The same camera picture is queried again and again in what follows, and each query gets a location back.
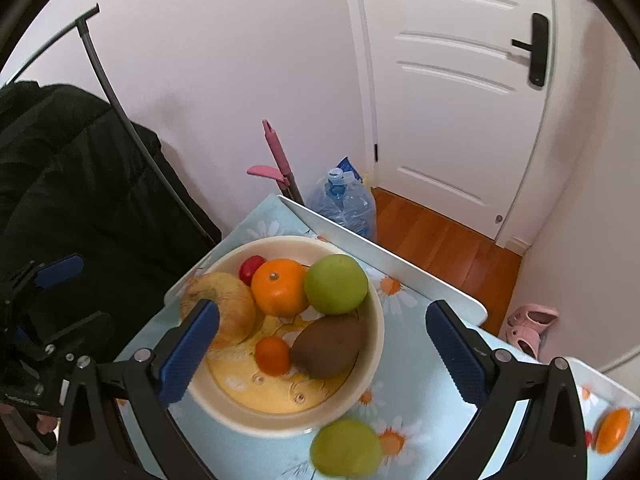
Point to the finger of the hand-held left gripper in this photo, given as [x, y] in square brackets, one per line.
[60, 270]
[75, 330]

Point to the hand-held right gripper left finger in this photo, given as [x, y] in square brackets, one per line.
[192, 345]

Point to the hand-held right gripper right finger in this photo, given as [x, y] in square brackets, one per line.
[455, 350]

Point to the large red yellow apple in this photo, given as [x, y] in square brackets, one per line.
[230, 300]

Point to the small orange tangerine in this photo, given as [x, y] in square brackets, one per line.
[614, 430]
[272, 355]

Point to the large orange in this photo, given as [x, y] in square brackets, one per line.
[277, 287]

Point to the cream cartoon print bowl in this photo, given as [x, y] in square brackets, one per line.
[280, 400]

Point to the brown kiwi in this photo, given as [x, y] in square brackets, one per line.
[330, 345]

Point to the large green apple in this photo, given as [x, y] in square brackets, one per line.
[335, 285]

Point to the small green apple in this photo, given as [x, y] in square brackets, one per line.
[345, 447]

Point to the person's left hand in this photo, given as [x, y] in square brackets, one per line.
[46, 423]

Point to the light blue daisy tablecloth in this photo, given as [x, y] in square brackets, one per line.
[425, 410]

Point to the pink child shoe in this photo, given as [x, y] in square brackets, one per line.
[532, 316]
[525, 340]

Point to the clear water jug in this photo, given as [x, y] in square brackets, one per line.
[345, 205]

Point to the black metal stand pole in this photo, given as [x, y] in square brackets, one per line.
[100, 67]

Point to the blue plastic bag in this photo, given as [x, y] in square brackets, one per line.
[348, 166]

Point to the white panelled door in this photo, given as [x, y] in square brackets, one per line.
[450, 110]

